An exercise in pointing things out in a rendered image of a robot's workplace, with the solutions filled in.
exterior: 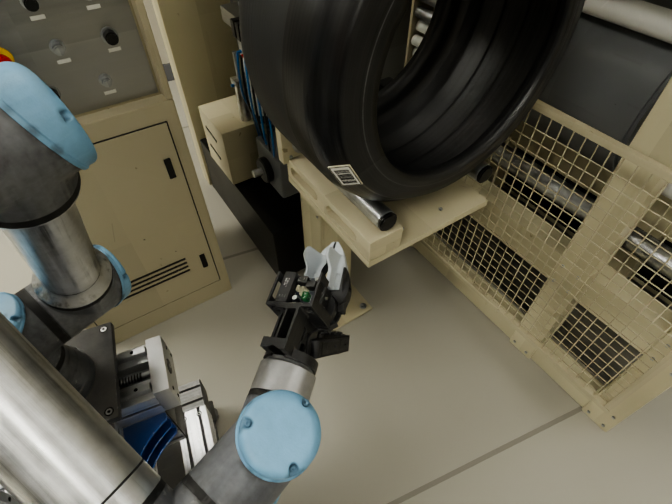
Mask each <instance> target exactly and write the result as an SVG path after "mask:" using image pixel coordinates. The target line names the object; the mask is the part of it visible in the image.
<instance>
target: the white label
mask: <svg viewBox="0 0 672 504"><path fill-rule="evenodd" d="M328 169H329V170H330V171H331V173H332V174H333V175H334V176H335V178H336V179H337V180H338V182H339V183H340V184H341V185H342V186H348V185H362V184H363V183H362V181H361V180H360V178H359V177H358V175H357V174H356V173H355V171H354V170H353V168H352V167H351V165H350V164H348V165H337V166H328Z"/></svg>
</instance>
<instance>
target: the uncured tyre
mask: <svg viewBox="0 0 672 504"><path fill-rule="evenodd" d="M411 1H412V0H240V1H239V26H240V38H241V46H242V52H243V57H244V61H245V65H246V69H247V72H248V75H249V78H250V81H251V83H252V86H253V89H254V91H255V94H256V96H257V98H258V101H259V103H260V105H261V107H262V108H263V110H264V112H265V113H266V115H267V117H268V118H269V119H270V121H271V122H272V123H273V125H274V126H275V127H276V128H277V129H278V130H279V131H280V132H281V133H282V134H283V135H284V136H285V137H286V138H287V139H288V140H289V141H290V142H291V143H292V144H293V145H294V146H295V147H296V148H297V149H298V150H299V151H300V152H301V153H302V154H303V155H304V156H305V157H306V158H307V159H308V160H309V161H310V162H311V163H312V164H313V165H314V166H315V167H316V168H317V169H318V170H319V171H320V172H321V173H322V174H323V175H324V176H325V177H326V178H327V179H328V180H330V181H331V182H332V183H333V184H335V185H336V186H338V187H340V188H341V189H343V190H345V191H348V192H350V193H352V194H354V195H357V196H359V197H362V198H365V199H368V200H373V201H397V200H403V199H408V198H413V197H417V196H422V195H426V194H429V193H432V192H435V191H438V190H440V189H442V188H444V187H446V186H448V185H450V184H452V183H454V182H456V181H457V180H459V179H460V178H462V177H464V176H465V175H467V174H468V173H469V172H471V171H472V170H473V169H475V168H476V167H477V166H479V165H480V164H481V163H482V162H483V161H485V160H486V159H487V158H488V157H489V156H490V155H491V154H492V153H493V152H494V151H495V150H496V149H497V148H498V147H499V146H500V145H501V144H502V143H503V142H504V141H505V140H506V139H507V138H508V137H509V136H510V135H511V134H512V132H513V131H514V130H515V129H516V128H517V127H518V125H519V124H520V123H521V122H522V120H523V119H524V118H525V117H526V115H527V114H528V113H529V111H530V110H531V108H532V107H533V106H534V104H535V103H536V101H537V100H538V98H539V97H540V95H541V94H542V92H543V91H544V89H545V88H546V86H547V84H548V83H549V81H550V79H551V78H552V76H553V74H554V72H555V71H556V69H557V67H558V65H559V63H560V61H561V59H562V57H563V55H564V53H565V51H566V49H567V47H568V45H569V43H570V40H571V38H572V36H573V33H574V31H575V28H576V26H577V23H578V21H579V18H580V15H581V12H582V10H583V7H584V3H585V0H437V1H436V5H435V9H434V12H433V15H432V18H431V21H430V24H429V26H428V28H427V31H426V33H425V35H424V37H423V39H422V41H421V43H420V45H419V47H418V48H417V50H416V52H415V53H414V55H413V56H412V58H411V59H410V61H409V62H408V63H407V65H406V66H405V67H404V68H403V70H402V71H401V72H400V73H399V74H398V75H397V76H396V77H395V78H394V79H393V80H392V81H391V82H390V83H389V84H387V85H386V86H385V87H384V88H382V89H381V90H380V91H379V86H380V81H381V76H382V72H383V68H384V64H385V61H386V58H387V54H388V51H389V49H390V46H391V43H392V40H393V38H394V35H395V33H396V31H397V28H398V26H399V24H400V22H401V20H402V18H403V16H404V14H405V12H406V10H407V8H408V6H409V4H410V2H411ZM348 164H350V165H351V167H352V168H353V170H354V171H355V173H356V174H357V175H358V177H359V178H360V180H361V181H362V183H363V184H362V185H348V186H342V185H341V184H340V183H339V182H338V180H337V179H336V178H335V176H334V175H333V174H332V173H331V171H330V170H329V169H328V166H337V165H348Z"/></svg>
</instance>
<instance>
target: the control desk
mask: <svg viewBox="0 0 672 504"><path fill-rule="evenodd" d="M4 61H10V62H16V63H19V64H21V65H23V66H25V67H27V68H28V69H30V70H31V71H32V72H33V73H35V74H36V75H37V76H38V77H39V78H40V79H41V80H42V81H43V82H45V83H46V85H47V86H48V87H49V88H50V89H51V90H52V91H53V92H54V93H55V94H56V95H57V96H58V97H59V98H60V100H61V101H62V102H63V103H64V104H65V106H66V107H67V108H68V109H69V110H70V112H71V113H72V114H73V115H74V117H75V118H76V119H77V121H78V122H79V123H80V125H81V126H82V128H83V129H84V130H85V132H86V133H87V135H88V136H89V138H90V140H91V141H92V143H93V145H94V147H95V149H96V152H97V160H96V161H95V162H94V163H93V164H91V165H89V168H88V169H86V170H80V171H79V174H80V178H81V189H80V193H79V196H78V198H77V200H76V202H75V203H76V205H77V208H78V210H79V213H80V215H81V218H82V220H83V223H84V225H85V228H86V230H87V233H88V235H89V238H90V240H91V243H92V245H94V244H96V245H100V246H103V247H104V248H106V249H107V250H108V251H110V252H111V253H112V254H113V255H114V256H115V257H116V258H117V259H118V261H119V262H120V263H121V265H122V266H123V267H124V269H125V270H126V272H125V273H126V274H127V275H128V276H129V278H130V281H131V292H130V294H129V295H128V296H127V297H126V298H125V299H124V300H123V301H122V302H121V303H120V304H119V305H118V306H116V307H113V308H112V309H111V310H109V311H108V312H107V313H105V314H104V315H102V316H101V317H100V318H98V319H97V320H96V321H94V322H93V323H92V324H90V325H89V326H88V327H86V328H85V329H89V328H92V327H96V326H99V325H102V324H105V323H108V322H111V323H112V324H113V325H114V331H115V343H116V344H118V343H120V342H122V341H124V340H126V339H128V338H130V337H132V336H135V335H137V334H139V333H141V332H143V331H145V330H147V329H149V328H151V327H153V326H155V325H157V324H160V323H162V322H164V321H166V320H168V319H170V318H172V317H174V316H176V315H178V314H180V313H182V312H185V311H187V310H189V309H191V308H193V307H195V306H197V305H199V304H201V303H203V302H205V301H207V300H210V299H212V298H214V297H216V296H218V295H220V294H222V293H224V292H226V291H228V290H230V289H232V286H231V283H230V280H229V277H228V273H227V270H226V267H225V264H224V261H223V257H222V254H221V251H220V248H219V244H218V241H217V238H216V235H215V232H214V228H213V225H212V222H211V219H210V216H209V212H208V209H207V206H206V203H205V200H204V196H203V193H202V190H201V187H200V183H199V180H198V177H197V174H196V171H195V167H194V164H193V161H192V158H191V155H190V151H189V148H188V145H187V142H186V138H185V135H184V132H183V129H182V126H181V122H180V119H179V116H178V113H177V110H176V106H175V103H174V100H173V99H172V98H173V96H172V93H171V90H170V87H169V83H168V80H167V77H166V74H165V71H164V67H163V64H162V61H161V58H160V54H159V51H158V48H157V45H156V42H155V38H154V35H153V32H152V29H151V26H150V22H149V19H148V16H147V13H146V9H145V6H144V3H143V0H0V62H4Z"/></svg>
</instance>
